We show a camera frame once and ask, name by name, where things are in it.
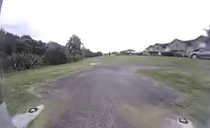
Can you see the grey gravel path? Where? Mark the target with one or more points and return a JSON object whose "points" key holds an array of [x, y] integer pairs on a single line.
{"points": [[106, 96]]}

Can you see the tall round tree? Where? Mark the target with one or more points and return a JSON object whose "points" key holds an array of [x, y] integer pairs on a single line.
{"points": [[74, 44]]}

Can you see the row of dark bushes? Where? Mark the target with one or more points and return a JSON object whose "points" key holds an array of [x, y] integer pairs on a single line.
{"points": [[29, 53]]}

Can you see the row of houses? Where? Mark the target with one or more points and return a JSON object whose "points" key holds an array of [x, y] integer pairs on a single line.
{"points": [[179, 45]]}

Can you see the green grass strip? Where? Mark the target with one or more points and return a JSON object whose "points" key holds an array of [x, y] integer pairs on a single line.
{"points": [[19, 86]]}

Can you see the green grass lawn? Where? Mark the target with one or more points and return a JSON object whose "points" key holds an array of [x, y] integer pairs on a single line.
{"points": [[193, 76]]}

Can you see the pale concrete pad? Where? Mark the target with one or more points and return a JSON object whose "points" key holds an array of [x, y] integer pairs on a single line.
{"points": [[26, 115], [179, 122]]}

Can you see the grey car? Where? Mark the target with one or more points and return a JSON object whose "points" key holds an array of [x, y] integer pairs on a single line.
{"points": [[204, 53]]}

